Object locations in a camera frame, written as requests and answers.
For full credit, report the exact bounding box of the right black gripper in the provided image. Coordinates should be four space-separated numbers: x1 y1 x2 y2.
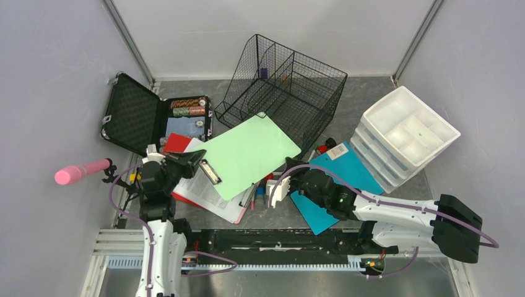
280 156 326 209

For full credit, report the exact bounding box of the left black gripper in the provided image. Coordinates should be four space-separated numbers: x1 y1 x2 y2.
162 149 206 194

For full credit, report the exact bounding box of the light green clipboard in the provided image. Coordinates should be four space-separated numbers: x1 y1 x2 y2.
189 112 301 200

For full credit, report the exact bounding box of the black wire mesh organizer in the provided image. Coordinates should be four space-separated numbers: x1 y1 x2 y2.
215 34 348 157

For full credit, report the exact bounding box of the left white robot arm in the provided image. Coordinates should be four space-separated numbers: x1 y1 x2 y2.
135 153 196 296

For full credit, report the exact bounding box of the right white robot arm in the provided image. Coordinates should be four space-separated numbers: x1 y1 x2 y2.
255 158 482 264

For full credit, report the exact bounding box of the red clipboard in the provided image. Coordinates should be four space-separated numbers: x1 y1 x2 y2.
162 133 203 209

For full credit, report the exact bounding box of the white printed paper sheet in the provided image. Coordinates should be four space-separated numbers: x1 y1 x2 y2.
172 137 255 224

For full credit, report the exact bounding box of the blue playing card deck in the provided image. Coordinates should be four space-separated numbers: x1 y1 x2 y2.
165 116 205 138

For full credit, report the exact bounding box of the green white marker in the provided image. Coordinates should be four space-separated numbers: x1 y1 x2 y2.
307 149 317 162

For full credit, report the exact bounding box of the teal blue clipboard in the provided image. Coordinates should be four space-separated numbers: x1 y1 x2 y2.
291 142 384 235

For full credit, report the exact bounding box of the red black round stamp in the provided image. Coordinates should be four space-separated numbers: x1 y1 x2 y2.
315 137 337 155

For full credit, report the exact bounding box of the green chip stack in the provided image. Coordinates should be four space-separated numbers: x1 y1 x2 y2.
172 107 190 118

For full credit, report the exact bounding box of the red chip stack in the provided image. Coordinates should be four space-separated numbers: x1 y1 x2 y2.
188 106 206 117

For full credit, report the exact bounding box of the blue grey small cylinder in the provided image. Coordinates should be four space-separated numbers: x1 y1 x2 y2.
254 186 266 207

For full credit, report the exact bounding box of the orange black chip stack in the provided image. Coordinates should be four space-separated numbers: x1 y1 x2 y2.
170 97 207 109

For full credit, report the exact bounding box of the yellow black connector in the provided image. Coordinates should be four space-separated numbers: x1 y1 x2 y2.
129 173 141 183

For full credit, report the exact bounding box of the pink clear clipboard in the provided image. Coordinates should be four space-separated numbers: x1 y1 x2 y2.
233 182 260 224

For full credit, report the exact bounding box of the pink pen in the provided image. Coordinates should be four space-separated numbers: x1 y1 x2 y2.
250 195 256 210

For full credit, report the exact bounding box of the black poker chip case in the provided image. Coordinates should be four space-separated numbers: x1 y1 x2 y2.
101 72 213 157

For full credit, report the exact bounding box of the white plastic drawer organizer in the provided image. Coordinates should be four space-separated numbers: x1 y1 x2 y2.
349 86 461 193

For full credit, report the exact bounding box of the small brown box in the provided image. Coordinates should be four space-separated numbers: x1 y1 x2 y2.
280 74 289 85

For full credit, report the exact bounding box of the purple small block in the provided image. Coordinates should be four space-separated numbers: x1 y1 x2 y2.
259 67 269 80

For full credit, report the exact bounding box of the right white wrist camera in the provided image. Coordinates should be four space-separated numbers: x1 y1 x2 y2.
266 176 290 208

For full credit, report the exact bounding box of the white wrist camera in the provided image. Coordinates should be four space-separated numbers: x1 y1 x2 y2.
142 144 165 164
266 176 290 208

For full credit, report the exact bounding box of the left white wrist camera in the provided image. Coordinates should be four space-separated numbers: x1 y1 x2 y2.
142 144 165 164

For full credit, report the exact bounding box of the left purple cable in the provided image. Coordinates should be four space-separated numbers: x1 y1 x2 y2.
108 163 239 297

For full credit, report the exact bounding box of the purple cable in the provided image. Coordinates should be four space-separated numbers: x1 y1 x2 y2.
108 163 239 297
268 165 500 280

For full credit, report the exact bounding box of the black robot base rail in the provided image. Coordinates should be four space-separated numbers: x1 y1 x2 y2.
185 229 399 265

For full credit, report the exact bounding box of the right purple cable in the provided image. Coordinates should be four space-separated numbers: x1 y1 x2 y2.
268 165 500 280

